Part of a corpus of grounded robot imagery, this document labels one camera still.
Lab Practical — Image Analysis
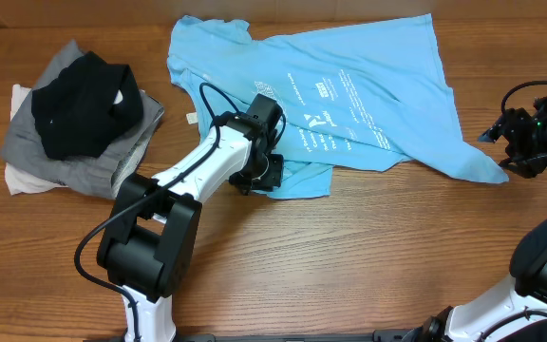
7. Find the light blue printed t-shirt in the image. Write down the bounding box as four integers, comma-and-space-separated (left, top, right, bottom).
166, 14, 507, 200

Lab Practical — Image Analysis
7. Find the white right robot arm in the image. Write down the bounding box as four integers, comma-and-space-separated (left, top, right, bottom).
402, 96, 547, 342

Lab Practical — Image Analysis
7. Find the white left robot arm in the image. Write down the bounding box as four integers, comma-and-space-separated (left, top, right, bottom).
97, 106, 286, 341

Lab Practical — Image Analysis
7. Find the grey folded garment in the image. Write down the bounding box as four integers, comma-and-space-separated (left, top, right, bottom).
1, 41, 164, 199

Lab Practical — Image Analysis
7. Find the black folded garment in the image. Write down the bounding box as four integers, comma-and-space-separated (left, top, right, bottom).
31, 51, 143, 161

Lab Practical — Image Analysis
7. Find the white folded garment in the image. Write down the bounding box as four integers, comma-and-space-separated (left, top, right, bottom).
1, 84, 66, 195

